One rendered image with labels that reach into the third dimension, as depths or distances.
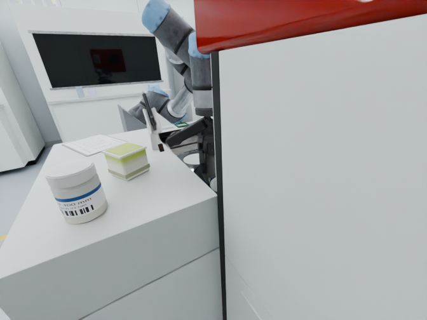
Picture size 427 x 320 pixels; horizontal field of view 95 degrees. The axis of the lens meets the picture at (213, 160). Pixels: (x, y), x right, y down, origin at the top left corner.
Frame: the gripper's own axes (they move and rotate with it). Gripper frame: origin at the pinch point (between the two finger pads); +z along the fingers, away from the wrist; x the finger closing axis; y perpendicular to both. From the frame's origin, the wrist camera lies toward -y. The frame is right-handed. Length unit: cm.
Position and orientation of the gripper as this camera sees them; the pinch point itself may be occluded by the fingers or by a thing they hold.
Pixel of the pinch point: (206, 179)
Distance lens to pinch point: 56.3
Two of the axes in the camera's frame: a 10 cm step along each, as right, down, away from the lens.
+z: 0.5, 9.0, 4.2
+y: 9.9, 0.1, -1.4
